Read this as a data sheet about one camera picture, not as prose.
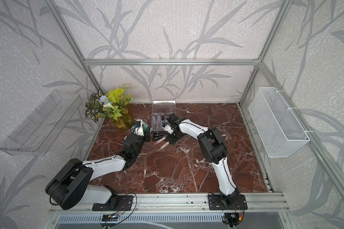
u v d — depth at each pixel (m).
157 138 0.98
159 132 1.01
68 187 0.43
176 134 0.84
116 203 0.71
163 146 0.94
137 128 0.71
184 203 0.75
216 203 0.72
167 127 0.91
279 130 0.59
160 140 0.97
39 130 0.68
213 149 0.55
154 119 1.03
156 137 0.98
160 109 1.19
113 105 0.90
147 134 0.76
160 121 1.05
